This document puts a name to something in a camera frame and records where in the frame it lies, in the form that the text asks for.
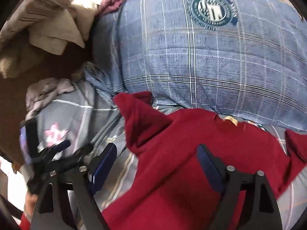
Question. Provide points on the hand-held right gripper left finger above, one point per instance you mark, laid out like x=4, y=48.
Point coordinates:
x=103, y=166

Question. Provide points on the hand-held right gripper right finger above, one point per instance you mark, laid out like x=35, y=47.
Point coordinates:
x=211, y=170

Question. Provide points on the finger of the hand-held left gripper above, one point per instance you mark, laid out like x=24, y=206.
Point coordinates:
x=61, y=146
x=81, y=152

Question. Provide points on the dark red garment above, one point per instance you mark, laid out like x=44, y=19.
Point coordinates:
x=172, y=172

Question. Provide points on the person's left hand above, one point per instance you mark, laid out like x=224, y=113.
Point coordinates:
x=30, y=203

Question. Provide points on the grey patterned bed sheet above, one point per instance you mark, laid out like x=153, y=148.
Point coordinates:
x=91, y=119

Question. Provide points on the crumpled grey cloth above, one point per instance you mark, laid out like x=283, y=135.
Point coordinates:
x=45, y=91

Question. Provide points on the blue plaid pillow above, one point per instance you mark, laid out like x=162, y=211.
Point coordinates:
x=191, y=64

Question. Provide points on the plain beige cloth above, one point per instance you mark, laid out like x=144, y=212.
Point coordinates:
x=61, y=36

